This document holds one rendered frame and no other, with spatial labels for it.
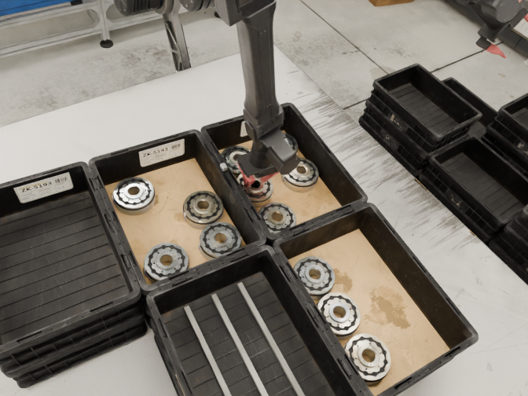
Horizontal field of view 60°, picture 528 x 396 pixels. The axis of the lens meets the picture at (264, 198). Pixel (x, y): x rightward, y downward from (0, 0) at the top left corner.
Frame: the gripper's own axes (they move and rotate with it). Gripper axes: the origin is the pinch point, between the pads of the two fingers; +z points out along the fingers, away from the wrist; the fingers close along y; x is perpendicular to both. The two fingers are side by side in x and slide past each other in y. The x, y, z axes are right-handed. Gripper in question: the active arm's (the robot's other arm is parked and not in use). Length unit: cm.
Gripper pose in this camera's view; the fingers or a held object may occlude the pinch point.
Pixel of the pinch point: (254, 181)
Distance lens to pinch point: 122.7
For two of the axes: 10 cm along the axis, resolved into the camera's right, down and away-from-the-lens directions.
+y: 8.7, -3.0, 4.0
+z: -1.7, 5.8, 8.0
